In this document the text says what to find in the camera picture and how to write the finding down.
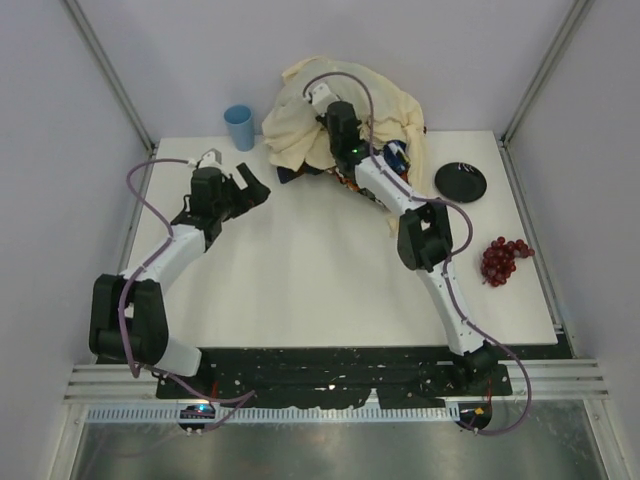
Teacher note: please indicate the red grape bunch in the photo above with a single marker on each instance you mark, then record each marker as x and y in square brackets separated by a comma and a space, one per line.
[498, 261]

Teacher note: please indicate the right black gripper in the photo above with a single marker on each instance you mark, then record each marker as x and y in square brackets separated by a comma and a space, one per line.
[329, 118]

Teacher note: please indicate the colourful patterned black cloth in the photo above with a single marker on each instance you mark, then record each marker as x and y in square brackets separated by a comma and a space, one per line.
[352, 186]

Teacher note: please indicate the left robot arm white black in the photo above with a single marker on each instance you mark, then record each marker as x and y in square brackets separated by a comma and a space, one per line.
[128, 316]

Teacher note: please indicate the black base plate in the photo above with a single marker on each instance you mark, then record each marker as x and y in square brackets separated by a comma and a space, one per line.
[248, 360]

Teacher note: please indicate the left aluminium frame post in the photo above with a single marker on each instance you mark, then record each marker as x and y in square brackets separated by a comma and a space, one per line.
[87, 34]

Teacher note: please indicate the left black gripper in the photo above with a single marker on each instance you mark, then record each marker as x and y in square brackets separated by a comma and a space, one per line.
[236, 195]

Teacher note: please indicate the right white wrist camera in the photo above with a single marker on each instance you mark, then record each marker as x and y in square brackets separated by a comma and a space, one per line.
[320, 97]

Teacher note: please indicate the dark blue denim jeans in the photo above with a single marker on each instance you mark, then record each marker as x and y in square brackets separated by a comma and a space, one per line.
[286, 175]

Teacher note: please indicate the aluminium rail profile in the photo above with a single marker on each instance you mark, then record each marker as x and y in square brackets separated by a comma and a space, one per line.
[550, 380]

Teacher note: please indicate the cream yellow cloth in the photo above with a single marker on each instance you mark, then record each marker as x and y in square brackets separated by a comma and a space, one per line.
[295, 137]

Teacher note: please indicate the blue plastic cup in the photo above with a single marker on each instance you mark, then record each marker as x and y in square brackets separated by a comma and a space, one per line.
[239, 121]

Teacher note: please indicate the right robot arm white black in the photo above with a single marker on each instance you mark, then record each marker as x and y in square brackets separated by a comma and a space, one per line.
[424, 239]

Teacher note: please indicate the black round plate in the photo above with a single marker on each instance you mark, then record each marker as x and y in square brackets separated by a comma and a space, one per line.
[460, 182]

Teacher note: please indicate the right aluminium frame post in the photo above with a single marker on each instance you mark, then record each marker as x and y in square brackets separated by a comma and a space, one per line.
[571, 23]

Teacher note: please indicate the aluminium frame post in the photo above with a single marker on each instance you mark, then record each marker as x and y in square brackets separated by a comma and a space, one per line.
[571, 23]
[87, 34]

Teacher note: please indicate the white slotted cable duct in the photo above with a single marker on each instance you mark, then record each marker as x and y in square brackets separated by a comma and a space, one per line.
[203, 413]

